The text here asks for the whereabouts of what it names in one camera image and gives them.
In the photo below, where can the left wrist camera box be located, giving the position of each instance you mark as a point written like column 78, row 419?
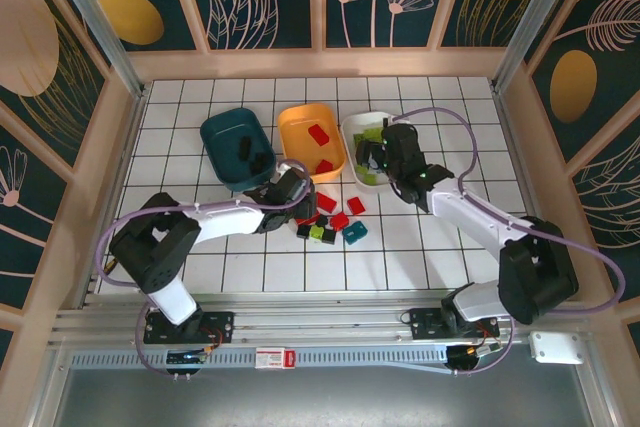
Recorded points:
column 298, row 184

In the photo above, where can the red white label sticker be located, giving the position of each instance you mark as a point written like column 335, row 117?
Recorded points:
column 274, row 358

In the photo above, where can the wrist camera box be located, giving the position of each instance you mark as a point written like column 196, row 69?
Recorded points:
column 399, row 136
column 298, row 184

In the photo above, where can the white plastic container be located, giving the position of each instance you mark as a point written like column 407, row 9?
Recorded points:
column 348, row 127

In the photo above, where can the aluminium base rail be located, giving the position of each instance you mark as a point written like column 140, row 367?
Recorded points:
column 320, row 319

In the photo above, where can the black lego brick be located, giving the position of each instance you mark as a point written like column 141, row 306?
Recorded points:
column 244, row 142
column 321, row 221
column 328, row 236
column 260, row 162
column 303, row 231
column 246, row 153

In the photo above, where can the aluminium corner post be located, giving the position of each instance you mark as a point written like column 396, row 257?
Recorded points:
column 100, row 22
column 522, row 17

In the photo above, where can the orange plastic container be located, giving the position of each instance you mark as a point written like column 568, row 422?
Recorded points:
column 295, row 147

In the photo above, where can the white plastic box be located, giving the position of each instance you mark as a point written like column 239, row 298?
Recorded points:
column 556, row 348

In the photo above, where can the teal lego brick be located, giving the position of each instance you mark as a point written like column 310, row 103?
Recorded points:
column 355, row 233

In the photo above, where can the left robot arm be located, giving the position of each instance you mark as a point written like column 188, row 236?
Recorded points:
column 225, row 219

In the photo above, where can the small green lego brick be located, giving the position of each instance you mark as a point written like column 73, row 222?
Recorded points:
column 316, row 232

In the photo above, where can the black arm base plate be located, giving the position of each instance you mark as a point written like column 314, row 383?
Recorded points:
column 220, row 327
column 425, row 325

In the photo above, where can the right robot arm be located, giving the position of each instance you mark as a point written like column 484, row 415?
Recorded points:
column 475, row 217

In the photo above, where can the red lego brick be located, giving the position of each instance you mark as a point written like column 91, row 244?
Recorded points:
column 326, row 202
column 325, row 166
column 340, row 220
column 311, row 220
column 356, row 205
column 318, row 134

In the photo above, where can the long green lego brick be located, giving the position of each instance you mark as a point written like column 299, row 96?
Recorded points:
column 369, row 136
column 369, row 177

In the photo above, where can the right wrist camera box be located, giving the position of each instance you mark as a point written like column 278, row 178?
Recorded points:
column 399, row 136

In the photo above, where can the teal plastic container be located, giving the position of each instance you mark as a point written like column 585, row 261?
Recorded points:
column 220, row 142

